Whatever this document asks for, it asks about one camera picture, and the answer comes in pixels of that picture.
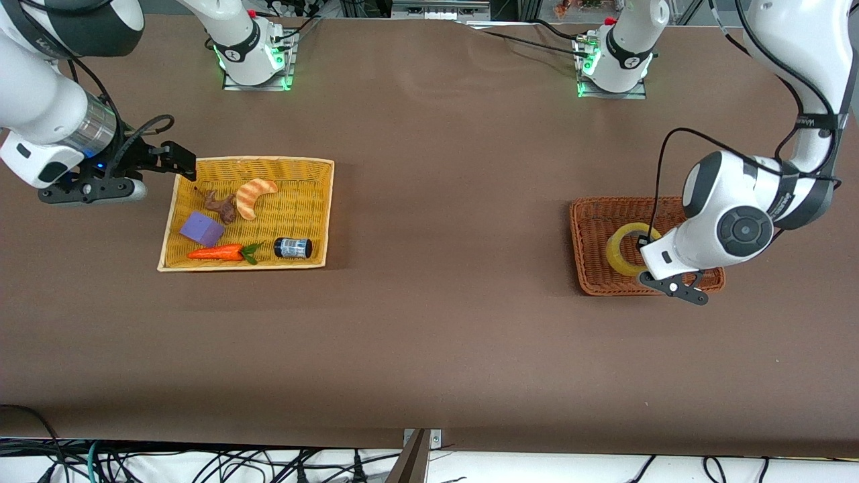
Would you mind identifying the clear yellowish tape roll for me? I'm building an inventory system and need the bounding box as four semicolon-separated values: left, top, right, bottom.
605;223;662;277

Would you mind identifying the brown wicker basket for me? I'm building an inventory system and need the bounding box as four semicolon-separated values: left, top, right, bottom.
570;195;726;297

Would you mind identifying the brown toy animal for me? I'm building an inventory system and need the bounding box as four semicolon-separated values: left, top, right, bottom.
194;186;238;225

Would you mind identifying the purple block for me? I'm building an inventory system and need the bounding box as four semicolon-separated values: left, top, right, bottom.
179;211;226;248

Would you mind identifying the toy croissant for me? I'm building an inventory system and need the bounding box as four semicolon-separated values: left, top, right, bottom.
236;179;280;221

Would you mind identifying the orange toy carrot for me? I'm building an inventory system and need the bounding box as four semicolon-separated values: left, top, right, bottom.
187;242;264;266

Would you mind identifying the yellow wicker basket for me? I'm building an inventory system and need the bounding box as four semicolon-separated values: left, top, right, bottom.
156;156;336;273

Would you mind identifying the small black jar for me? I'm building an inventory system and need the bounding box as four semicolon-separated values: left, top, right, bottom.
274;237;314;260

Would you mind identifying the brown bar below table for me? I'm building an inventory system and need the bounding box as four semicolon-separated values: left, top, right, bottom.
385;429;432;483

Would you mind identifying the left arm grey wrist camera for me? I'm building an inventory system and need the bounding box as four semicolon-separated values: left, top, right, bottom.
638;268;711;307

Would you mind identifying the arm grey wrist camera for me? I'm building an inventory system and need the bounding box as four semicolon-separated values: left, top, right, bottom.
38;176;148;206
638;268;711;307

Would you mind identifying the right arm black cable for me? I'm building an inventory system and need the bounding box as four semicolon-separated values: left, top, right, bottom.
64;57;176;176

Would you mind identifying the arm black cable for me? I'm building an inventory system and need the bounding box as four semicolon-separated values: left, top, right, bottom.
652;0;843;235
64;57;176;176

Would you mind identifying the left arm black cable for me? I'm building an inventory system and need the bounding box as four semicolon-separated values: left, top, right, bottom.
652;0;843;235

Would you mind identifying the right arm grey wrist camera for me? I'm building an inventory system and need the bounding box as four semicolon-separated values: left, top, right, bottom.
38;176;148;206

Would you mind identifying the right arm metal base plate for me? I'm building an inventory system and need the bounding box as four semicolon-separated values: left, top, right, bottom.
221;27;297;92

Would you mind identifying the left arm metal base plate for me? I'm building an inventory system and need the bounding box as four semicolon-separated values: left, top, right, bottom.
576;37;649;101

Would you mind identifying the black cable on table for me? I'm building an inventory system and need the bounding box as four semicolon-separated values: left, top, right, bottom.
480;30;591;58
272;13;323;44
534;19;595;42

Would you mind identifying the metal table edge bracket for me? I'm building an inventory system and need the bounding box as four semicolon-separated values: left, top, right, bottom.
403;428;444;449

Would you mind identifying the aluminium frame profile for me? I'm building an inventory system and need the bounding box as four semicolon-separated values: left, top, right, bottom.
391;0;492;21

